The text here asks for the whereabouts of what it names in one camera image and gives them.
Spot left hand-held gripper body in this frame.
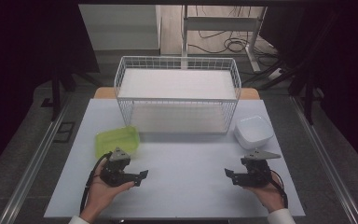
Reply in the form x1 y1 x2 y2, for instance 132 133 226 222
100 147 140 188

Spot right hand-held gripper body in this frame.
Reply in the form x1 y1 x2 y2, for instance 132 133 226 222
233 148 282 188

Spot green plastic container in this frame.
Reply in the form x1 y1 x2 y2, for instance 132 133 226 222
94 125 141 160

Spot white square bowl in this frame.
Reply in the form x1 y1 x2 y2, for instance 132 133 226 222
233 115 275 151

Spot white wire shelf rack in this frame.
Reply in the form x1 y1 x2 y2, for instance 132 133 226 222
114 55 242 135

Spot person's right hand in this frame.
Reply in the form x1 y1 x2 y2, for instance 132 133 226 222
243 172 285 214

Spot person's left hand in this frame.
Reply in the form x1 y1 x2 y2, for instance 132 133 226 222
79 169 135 223

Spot black floor plate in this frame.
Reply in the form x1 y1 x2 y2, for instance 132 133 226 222
53 121 76 144

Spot wooden table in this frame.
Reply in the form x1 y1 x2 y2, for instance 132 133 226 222
93 87 261 101

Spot black stand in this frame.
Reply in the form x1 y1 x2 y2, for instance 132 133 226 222
241 12 339 125
49 60 103 122

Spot white power strip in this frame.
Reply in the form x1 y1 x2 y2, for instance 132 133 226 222
268 67 284 80

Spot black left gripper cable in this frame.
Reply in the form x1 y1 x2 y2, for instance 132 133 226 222
79 151 113 216

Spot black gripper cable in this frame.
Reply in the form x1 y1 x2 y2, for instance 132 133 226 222
262 169 289 209
79 151 113 216

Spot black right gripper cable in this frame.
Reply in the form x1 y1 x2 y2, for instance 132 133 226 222
262 169 289 209

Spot aluminium rail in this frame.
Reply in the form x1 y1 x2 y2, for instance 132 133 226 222
290 96 358 224
0 92 73 224

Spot black floor cables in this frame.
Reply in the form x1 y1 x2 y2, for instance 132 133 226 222
187 6 281 68

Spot white metal desk frame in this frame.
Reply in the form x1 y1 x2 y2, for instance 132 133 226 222
181 5 269 74

